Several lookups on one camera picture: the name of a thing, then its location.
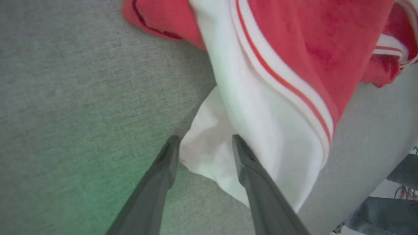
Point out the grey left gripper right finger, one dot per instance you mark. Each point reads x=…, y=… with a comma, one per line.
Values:
x=267, y=209

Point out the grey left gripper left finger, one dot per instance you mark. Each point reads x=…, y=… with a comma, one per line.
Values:
x=147, y=205

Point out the red and white garment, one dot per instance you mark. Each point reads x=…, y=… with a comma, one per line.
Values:
x=294, y=39

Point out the grey fabric sofa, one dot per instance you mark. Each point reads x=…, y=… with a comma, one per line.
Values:
x=81, y=98

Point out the dark grey metal frame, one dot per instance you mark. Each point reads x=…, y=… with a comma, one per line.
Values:
x=382, y=215

